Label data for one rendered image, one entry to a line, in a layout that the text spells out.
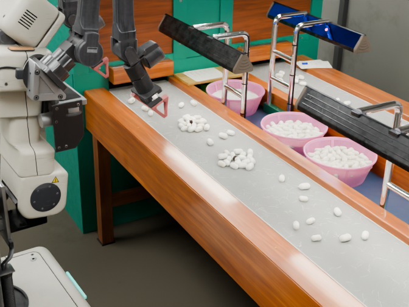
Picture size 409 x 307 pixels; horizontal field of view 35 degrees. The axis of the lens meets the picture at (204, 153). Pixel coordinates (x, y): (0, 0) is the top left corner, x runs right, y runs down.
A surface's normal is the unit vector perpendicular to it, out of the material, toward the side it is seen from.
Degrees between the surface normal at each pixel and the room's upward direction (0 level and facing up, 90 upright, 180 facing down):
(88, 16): 84
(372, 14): 90
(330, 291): 0
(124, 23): 82
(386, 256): 0
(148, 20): 90
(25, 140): 90
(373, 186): 0
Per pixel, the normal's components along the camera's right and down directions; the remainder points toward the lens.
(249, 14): 0.50, 0.40
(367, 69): -0.84, 0.22
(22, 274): 0.03, -0.90
